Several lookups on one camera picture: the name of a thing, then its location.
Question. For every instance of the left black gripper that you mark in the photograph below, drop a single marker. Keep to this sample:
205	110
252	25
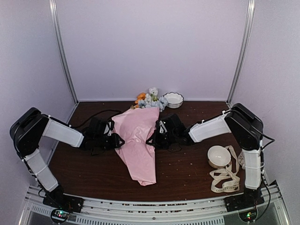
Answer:
114	142

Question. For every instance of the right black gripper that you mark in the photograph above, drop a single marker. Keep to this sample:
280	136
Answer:
156	142

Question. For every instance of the pink wrapping paper sheet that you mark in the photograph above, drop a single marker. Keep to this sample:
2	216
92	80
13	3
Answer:
135	127

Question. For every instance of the blue hydrangea flower stem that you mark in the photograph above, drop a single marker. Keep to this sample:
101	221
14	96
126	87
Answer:
161	104

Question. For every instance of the orange flower stem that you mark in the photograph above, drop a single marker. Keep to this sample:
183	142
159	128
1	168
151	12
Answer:
141	96

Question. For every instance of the small scalloped white bowl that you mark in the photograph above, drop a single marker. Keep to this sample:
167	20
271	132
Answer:
175	100

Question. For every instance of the white flower stem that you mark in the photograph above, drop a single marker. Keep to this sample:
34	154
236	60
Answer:
151	95

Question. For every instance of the cream printed ribbon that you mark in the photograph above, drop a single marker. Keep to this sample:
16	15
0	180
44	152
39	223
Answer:
225	180

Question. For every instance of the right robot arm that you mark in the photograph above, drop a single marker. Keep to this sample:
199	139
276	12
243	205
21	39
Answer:
246	128

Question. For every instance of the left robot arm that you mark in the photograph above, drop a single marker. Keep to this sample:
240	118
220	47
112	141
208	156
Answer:
33	126

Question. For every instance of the round white bowl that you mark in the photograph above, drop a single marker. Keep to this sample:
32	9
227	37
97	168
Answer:
218	157

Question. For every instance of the white mug yellow inside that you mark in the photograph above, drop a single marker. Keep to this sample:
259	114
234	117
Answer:
241	160

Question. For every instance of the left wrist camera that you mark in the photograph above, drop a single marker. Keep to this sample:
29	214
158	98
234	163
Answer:
109	128

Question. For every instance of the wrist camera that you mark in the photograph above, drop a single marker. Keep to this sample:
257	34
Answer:
109	128
163	127

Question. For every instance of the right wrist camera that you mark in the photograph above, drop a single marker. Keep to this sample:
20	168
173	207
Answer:
163	127

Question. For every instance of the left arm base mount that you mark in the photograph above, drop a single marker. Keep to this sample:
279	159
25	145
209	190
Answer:
66	202

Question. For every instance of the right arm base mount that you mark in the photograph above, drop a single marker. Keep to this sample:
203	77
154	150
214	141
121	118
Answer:
243	201

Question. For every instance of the aluminium front rail base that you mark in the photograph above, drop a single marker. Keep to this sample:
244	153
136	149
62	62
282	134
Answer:
211	211

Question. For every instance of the left aluminium frame post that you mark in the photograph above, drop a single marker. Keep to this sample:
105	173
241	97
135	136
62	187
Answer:
62	54

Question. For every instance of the aluminium frame post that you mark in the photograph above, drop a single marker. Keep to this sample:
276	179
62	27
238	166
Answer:
62	54
243	48

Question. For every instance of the right aluminium frame post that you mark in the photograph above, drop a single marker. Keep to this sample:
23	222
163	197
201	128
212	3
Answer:
243	48

